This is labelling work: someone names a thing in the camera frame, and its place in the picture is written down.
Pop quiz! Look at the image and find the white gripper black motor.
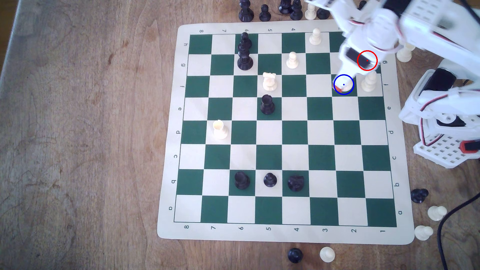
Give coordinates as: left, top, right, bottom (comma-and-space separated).
334, 34, 380, 94

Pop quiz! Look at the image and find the white chess king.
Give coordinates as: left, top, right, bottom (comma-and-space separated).
335, 74, 355, 94

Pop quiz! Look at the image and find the white chess bishop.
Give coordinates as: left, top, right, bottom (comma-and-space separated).
361, 72, 378, 93

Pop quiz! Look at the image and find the white chess piece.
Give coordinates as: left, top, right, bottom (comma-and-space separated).
396, 43, 415, 63

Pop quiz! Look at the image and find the black chess rook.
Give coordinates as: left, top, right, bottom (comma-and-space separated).
260, 94, 276, 115

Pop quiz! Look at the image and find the green and cream chess mat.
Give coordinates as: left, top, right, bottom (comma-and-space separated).
157, 18, 415, 245

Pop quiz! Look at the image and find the black chess queen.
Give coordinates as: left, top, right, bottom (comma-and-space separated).
237, 44, 254, 71

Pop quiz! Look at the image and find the black chess knight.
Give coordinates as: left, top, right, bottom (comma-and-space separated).
410, 188, 429, 204
287, 175, 305, 192

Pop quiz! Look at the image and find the white chess rook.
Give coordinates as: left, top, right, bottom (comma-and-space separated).
212, 119, 229, 140

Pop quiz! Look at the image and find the white rook on f5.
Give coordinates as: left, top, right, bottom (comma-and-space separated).
262, 72, 278, 92

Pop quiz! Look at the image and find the red and black clamp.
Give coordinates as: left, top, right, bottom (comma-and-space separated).
460, 140, 480, 154

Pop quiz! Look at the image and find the red white black servo wire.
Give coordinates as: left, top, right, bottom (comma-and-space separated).
419, 103, 447, 148

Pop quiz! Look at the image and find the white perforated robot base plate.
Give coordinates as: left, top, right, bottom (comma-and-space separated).
413, 132, 480, 169

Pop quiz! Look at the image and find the black power cable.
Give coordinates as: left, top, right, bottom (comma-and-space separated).
438, 198, 480, 270

